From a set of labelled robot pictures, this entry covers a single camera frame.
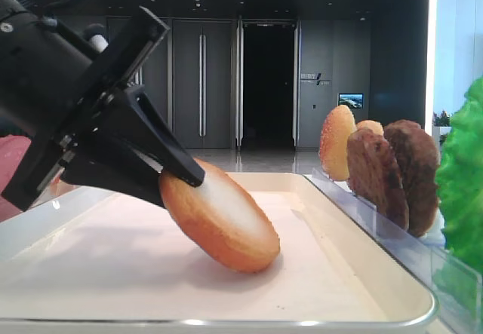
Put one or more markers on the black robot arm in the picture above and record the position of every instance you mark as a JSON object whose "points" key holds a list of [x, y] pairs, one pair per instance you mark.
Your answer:
{"points": [[88, 124]]}

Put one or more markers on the white rectangular tray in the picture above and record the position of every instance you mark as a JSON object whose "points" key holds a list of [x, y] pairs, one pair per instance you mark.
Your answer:
{"points": [[92, 261]]}

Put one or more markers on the middle double door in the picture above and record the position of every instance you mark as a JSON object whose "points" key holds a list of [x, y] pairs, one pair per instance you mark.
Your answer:
{"points": [[202, 83]]}

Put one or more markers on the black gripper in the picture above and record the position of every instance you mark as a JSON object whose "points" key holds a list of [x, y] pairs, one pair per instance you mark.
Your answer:
{"points": [[82, 114]]}

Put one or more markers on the small wall screen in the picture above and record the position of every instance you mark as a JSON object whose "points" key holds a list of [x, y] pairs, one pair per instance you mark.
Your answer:
{"points": [[352, 100]]}

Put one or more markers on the green lettuce leaf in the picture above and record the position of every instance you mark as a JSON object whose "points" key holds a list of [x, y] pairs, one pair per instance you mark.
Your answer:
{"points": [[459, 181]]}

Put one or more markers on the flower planter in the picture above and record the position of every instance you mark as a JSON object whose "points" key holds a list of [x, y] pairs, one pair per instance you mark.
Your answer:
{"points": [[440, 126]]}

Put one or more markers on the sesame bun top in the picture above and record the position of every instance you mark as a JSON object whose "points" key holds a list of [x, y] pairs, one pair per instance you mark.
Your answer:
{"points": [[336, 129]]}

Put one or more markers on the round bread slice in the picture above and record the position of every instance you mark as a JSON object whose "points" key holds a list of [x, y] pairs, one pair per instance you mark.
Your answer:
{"points": [[222, 218]]}

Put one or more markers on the brown meat patty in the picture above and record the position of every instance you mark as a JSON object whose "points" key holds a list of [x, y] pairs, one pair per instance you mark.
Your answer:
{"points": [[374, 175], [418, 159]]}

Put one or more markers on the rear brown meat patty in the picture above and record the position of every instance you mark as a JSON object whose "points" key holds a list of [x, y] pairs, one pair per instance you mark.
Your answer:
{"points": [[418, 159]]}

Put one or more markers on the golden bun slice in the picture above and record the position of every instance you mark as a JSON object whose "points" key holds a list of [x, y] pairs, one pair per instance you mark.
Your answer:
{"points": [[375, 126]]}

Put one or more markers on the front brown meat patty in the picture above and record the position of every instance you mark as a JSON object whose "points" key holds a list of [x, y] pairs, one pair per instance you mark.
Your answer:
{"points": [[374, 175]]}

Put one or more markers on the right clear acrylic rack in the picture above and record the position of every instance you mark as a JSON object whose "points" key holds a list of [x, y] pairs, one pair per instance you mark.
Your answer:
{"points": [[457, 286]]}

